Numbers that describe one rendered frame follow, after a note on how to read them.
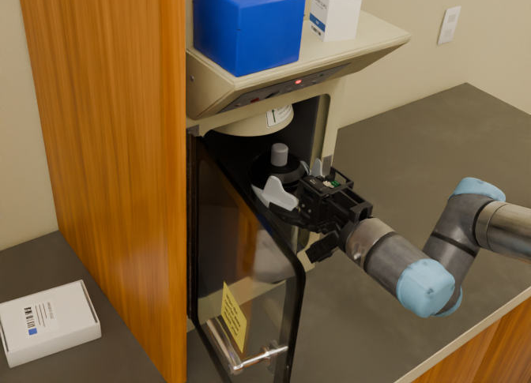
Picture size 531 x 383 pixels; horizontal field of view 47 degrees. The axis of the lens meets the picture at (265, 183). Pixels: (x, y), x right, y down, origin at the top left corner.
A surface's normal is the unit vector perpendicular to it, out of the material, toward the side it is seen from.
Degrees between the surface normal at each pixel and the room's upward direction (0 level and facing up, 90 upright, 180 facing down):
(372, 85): 90
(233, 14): 90
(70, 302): 0
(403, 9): 90
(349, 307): 0
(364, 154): 0
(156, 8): 90
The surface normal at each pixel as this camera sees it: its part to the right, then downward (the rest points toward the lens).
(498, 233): -0.89, -0.04
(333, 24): 0.38, 0.57
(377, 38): 0.07, -0.80
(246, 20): 0.60, 0.51
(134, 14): -0.80, 0.31
